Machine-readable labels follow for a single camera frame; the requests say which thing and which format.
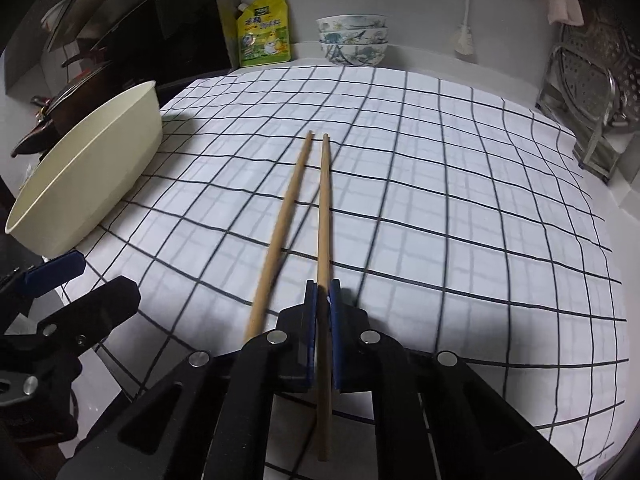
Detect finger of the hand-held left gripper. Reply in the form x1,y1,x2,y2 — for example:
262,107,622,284
27,275,142,361
0,251,85,313

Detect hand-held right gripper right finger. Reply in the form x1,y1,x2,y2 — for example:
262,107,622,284
329,281,583,480

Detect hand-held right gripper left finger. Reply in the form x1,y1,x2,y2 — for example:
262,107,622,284
55,281,318,480

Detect cream plastic tub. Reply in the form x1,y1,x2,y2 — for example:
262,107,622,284
5,80,164,257

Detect wooden chopstick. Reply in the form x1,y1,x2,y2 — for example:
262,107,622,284
316,133,333,462
243,130,315,346

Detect white black checked cloth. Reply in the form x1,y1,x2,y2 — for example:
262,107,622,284
55,65,630,480

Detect dark brown lidded pot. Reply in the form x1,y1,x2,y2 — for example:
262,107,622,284
11,50,118,158

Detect yellow green refill pouch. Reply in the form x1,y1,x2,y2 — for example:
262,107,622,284
235,0,292,68

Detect stainless steel rack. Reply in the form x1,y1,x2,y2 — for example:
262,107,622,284
536,44,631,181

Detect white plug with cable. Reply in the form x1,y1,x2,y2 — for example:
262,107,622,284
453,0,477,57

